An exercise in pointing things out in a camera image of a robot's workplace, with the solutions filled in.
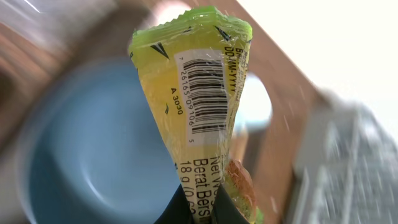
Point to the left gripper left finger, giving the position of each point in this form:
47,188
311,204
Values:
177,211

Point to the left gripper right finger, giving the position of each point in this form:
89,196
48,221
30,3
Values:
224,211

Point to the dark blue plate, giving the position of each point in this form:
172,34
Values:
91,152

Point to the green snack wrapper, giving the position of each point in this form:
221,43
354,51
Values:
192,70

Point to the light blue cup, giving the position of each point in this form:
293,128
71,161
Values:
255,109

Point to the grey dishwasher rack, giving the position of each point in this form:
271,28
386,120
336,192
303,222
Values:
346,168

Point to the clear plastic bin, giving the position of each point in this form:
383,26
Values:
54,24

